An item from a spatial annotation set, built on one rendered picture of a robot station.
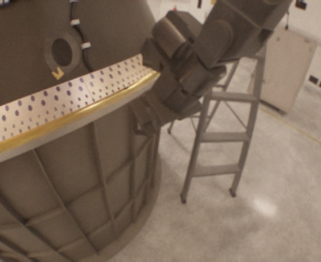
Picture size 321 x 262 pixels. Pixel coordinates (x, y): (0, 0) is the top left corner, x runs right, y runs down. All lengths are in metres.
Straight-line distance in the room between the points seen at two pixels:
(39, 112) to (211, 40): 0.42
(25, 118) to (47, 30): 0.24
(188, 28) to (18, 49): 0.42
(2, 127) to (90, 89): 0.26
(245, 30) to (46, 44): 0.48
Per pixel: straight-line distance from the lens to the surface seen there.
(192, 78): 0.26
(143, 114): 0.31
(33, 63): 0.54
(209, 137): 1.37
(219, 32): 0.21
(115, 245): 1.49
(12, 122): 0.51
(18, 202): 0.73
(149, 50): 0.33
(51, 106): 0.51
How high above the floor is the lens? 1.45
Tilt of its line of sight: 39 degrees down
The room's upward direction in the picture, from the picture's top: 8 degrees clockwise
